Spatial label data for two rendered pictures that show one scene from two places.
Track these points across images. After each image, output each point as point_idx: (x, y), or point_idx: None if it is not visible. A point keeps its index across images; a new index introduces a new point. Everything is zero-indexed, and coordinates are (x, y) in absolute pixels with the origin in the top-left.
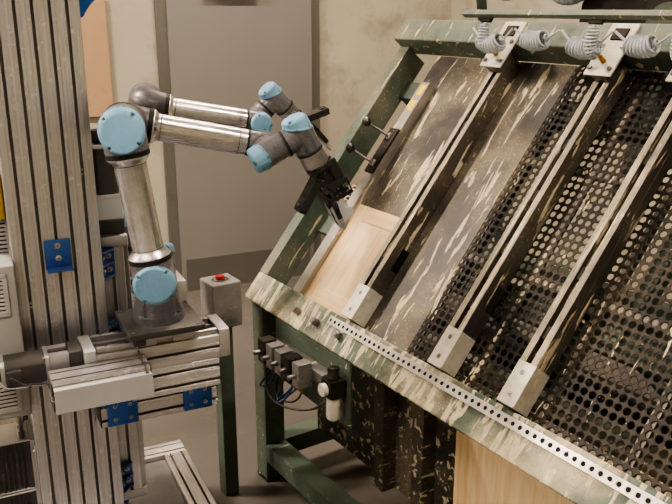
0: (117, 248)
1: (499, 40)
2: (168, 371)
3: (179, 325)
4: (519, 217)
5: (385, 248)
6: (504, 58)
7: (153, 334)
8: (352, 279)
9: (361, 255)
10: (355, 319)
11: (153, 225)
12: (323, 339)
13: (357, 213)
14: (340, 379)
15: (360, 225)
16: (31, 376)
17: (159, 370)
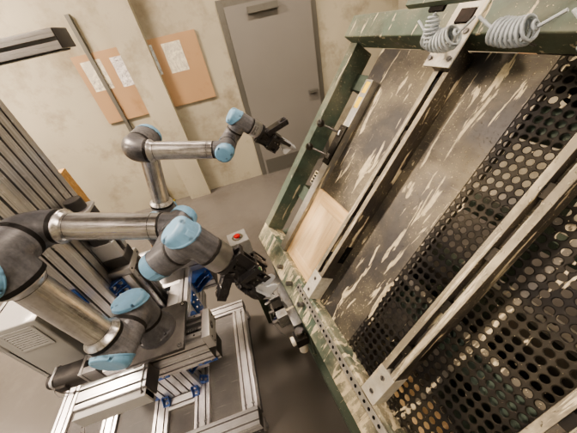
0: (125, 277)
1: (452, 33)
2: (173, 362)
3: (164, 349)
4: (466, 277)
5: (332, 246)
6: (455, 55)
7: (142, 362)
8: (313, 253)
9: (319, 234)
10: (312, 297)
11: (81, 328)
12: (294, 300)
13: (318, 196)
14: (304, 336)
15: (319, 207)
16: (75, 384)
17: (166, 364)
